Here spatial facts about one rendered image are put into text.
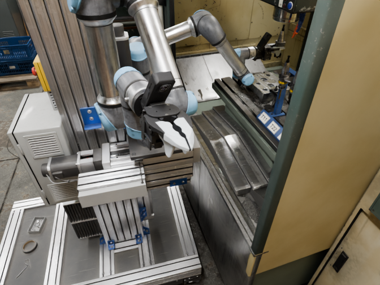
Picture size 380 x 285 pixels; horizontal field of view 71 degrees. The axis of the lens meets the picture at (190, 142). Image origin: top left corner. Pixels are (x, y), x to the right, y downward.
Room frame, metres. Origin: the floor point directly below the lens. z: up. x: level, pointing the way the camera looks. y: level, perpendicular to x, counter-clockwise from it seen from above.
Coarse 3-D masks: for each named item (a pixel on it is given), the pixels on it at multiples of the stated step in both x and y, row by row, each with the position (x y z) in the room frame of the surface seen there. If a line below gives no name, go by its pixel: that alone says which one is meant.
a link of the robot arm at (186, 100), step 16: (128, 0) 0.86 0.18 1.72; (144, 0) 0.85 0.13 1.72; (144, 16) 0.83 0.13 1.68; (144, 32) 0.81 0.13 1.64; (160, 32) 0.81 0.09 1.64; (144, 48) 0.80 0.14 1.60; (160, 48) 0.77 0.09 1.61; (160, 64) 0.74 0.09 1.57; (176, 80) 0.72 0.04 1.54; (176, 96) 0.69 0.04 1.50; (192, 96) 0.70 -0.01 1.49; (192, 112) 0.68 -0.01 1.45
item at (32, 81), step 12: (24, 36) 4.17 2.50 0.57; (0, 48) 3.74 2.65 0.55; (12, 48) 3.77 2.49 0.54; (24, 48) 3.81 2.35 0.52; (0, 60) 3.72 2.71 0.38; (12, 60) 3.76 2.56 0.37; (24, 60) 3.79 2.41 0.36; (0, 72) 3.82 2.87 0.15; (12, 72) 3.75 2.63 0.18; (24, 72) 3.78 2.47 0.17; (0, 84) 3.59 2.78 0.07; (36, 84) 3.63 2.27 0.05
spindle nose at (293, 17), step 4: (276, 8) 1.76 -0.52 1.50; (276, 12) 1.75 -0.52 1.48; (280, 12) 1.72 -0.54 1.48; (284, 12) 1.71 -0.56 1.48; (276, 16) 1.74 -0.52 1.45; (280, 16) 1.72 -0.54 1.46; (284, 16) 1.71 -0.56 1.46; (288, 16) 1.70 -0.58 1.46; (292, 16) 1.70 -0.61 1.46; (296, 16) 1.71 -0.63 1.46; (276, 20) 1.74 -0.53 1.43; (280, 20) 1.72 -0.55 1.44; (284, 20) 1.71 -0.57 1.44; (288, 20) 1.70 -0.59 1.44; (292, 20) 1.71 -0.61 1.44; (296, 20) 1.72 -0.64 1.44
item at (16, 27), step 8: (0, 0) 4.83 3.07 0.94; (8, 0) 4.97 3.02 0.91; (0, 8) 4.82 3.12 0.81; (8, 8) 4.85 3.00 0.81; (16, 8) 5.21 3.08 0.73; (0, 16) 4.81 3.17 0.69; (8, 16) 4.84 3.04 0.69; (16, 16) 5.05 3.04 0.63; (0, 24) 4.79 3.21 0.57; (8, 24) 4.83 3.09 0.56; (16, 24) 4.90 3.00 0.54; (0, 32) 4.78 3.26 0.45; (8, 32) 4.81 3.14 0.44; (16, 32) 4.84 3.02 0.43; (24, 32) 5.16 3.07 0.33
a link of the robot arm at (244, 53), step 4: (240, 48) 1.70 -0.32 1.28; (244, 48) 1.70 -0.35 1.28; (248, 48) 1.70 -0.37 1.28; (236, 52) 1.66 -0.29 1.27; (240, 52) 1.66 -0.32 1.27; (244, 52) 1.67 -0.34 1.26; (248, 52) 1.68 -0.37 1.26; (240, 56) 1.65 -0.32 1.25; (244, 56) 1.66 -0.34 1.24; (248, 56) 1.67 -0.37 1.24; (244, 60) 1.67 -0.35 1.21
